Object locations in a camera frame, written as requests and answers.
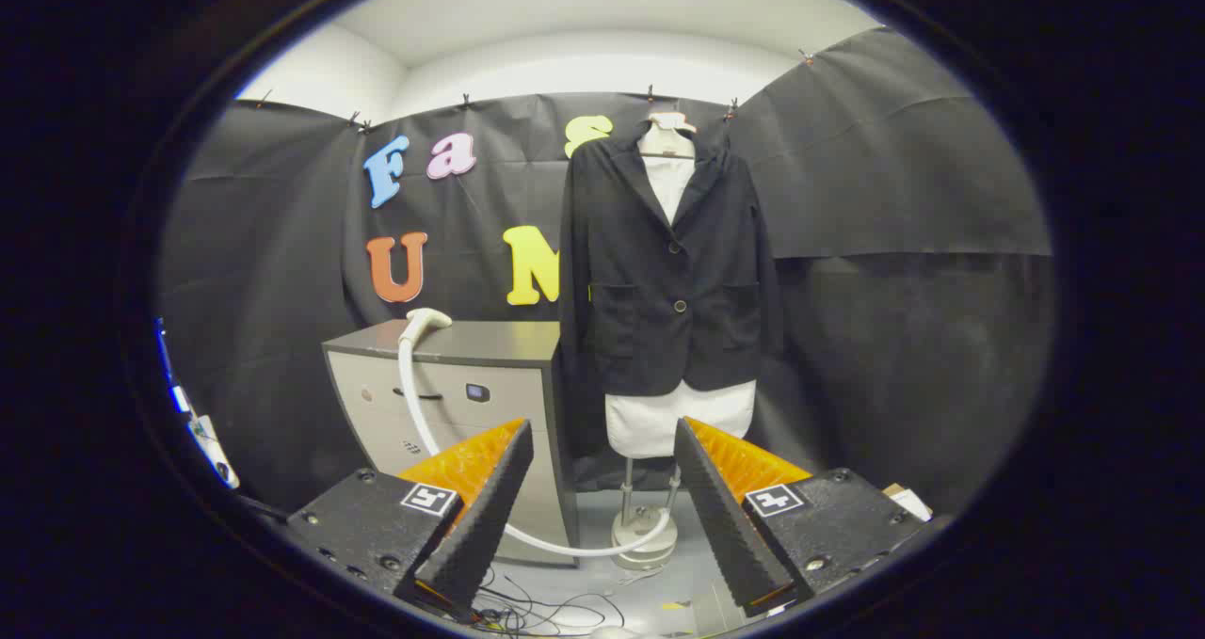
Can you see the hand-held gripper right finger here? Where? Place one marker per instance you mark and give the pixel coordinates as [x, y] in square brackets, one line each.
[730, 535]

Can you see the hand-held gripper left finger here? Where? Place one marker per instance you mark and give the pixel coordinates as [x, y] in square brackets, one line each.
[485, 526]

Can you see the white garment steamer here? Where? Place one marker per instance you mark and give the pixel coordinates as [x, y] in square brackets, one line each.
[424, 320]

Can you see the small cardboard box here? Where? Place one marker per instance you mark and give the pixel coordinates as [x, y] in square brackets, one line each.
[908, 503]

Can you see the grey cabinet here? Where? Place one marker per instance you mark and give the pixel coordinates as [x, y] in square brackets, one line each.
[508, 404]

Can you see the white mannequin torso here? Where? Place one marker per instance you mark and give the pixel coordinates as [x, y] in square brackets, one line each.
[673, 418]

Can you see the black backdrop cloth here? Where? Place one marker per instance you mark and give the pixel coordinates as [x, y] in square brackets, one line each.
[894, 291]

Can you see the white and blue object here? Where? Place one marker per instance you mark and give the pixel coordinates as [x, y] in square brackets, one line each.
[212, 441]

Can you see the black jacket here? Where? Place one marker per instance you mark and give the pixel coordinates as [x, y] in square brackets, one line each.
[640, 281]

